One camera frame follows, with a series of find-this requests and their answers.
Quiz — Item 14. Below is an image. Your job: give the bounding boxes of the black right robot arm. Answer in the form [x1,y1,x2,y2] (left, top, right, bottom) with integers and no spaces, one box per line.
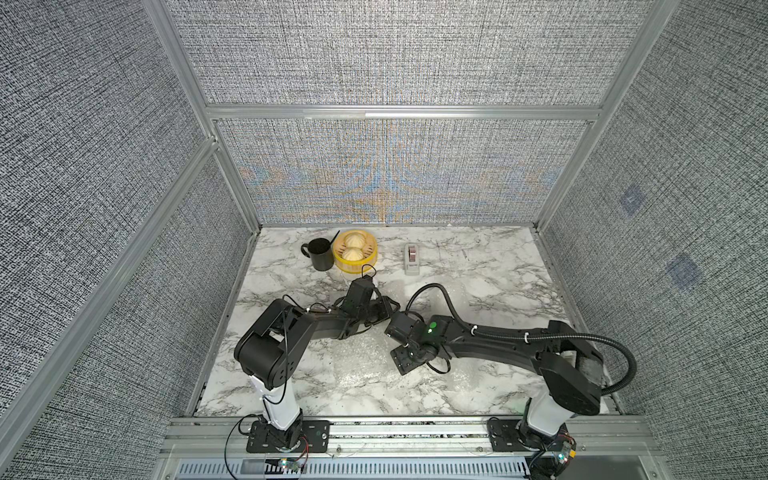
[385,312,603,448]

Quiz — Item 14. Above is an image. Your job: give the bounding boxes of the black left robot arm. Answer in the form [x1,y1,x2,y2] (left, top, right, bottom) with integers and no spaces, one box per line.
[233,275,400,434]

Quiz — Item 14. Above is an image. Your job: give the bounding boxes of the steamed bun front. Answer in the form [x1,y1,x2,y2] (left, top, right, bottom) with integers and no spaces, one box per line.
[342,247,366,262]

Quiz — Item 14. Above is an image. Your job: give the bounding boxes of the steamed bun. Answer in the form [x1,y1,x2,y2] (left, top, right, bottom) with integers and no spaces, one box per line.
[342,247,366,262]
[344,233,366,250]

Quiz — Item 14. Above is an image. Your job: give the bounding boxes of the yellow bamboo steamer basket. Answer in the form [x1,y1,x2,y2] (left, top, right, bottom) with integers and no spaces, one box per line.
[332,229,378,275]

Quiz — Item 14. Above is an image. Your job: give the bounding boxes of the grey tape dispenser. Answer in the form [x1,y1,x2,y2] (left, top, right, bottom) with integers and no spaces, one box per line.
[404,243,420,276]

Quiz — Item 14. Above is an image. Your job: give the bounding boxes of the steamed bun back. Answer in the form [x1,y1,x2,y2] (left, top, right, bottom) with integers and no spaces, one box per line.
[344,233,366,250]

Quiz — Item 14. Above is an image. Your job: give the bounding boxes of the black mug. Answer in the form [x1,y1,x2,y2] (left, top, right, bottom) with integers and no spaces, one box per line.
[300,231,341,272]

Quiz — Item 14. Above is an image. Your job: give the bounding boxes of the black corrugated cable conduit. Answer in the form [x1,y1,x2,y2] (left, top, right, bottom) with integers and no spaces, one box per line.
[405,283,638,397]

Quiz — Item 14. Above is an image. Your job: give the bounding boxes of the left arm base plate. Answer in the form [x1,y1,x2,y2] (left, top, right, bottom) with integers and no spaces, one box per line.
[246,418,332,454]

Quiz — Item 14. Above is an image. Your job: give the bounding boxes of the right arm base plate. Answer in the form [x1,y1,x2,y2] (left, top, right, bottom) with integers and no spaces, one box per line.
[486,417,577,457]

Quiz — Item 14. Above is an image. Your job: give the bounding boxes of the aluminium front rail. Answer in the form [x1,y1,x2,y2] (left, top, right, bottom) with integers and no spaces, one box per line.
[160,415,662,458]

